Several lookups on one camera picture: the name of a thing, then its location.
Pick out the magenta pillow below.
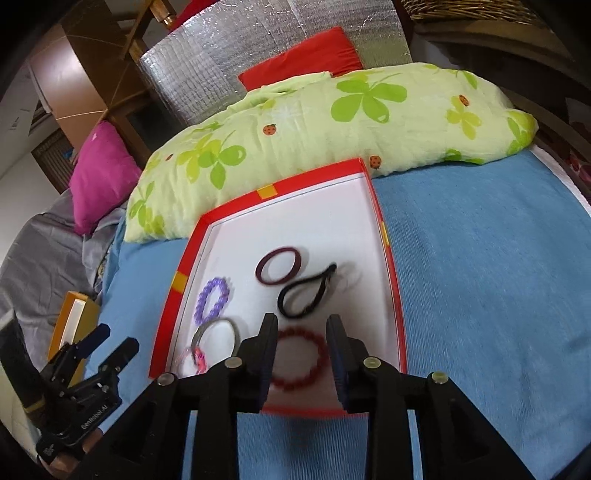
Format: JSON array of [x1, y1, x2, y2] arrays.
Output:
[[69, 121, 141, 235]]

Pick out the red cushion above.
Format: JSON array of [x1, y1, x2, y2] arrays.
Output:
[[238, 26, 363, 91]]

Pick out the purple bead bracelet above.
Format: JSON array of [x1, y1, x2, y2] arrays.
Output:
[[193, 276, 233, 326]]

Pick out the wooden shelf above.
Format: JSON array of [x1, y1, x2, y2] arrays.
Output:
[[414, 20, 590, 159]]

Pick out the silver metal bangle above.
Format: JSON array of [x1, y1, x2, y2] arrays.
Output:
[[189, 317, 242, 365]]

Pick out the silver insulation foil sheet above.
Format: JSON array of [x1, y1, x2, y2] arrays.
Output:
[[138, 0, 412, 125]]

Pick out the red jewelry box tray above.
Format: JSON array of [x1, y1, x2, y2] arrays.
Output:
[[148, 159, 407, 419]]

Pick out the orange box lid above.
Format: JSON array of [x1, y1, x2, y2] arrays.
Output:
[[47, 291, 100, 361]]

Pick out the maroon hair band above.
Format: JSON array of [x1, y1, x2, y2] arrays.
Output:
[[254, 246, 303, 286]]

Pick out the grey bedsheet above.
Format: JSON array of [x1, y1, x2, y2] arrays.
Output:
[[1, 190, 126, 357]]

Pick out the wicker basket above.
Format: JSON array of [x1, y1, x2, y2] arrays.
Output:
[[402, 0, 545, 26]]

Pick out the blue blanket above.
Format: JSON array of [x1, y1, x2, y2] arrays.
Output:
[[87, 151, 590, 479]]

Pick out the wooden cabinet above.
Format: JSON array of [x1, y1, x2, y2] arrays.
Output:
[[29, 1, 174, 161]]

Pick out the black hair tie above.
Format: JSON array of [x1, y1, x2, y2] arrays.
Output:
[[276, 262, 340, 320]]

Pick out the red bead bracelet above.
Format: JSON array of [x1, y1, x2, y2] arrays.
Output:
[[269, 326, 332, 393]]

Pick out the green floral pillow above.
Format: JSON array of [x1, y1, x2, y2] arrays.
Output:
[[124, 63, 538, 243]]

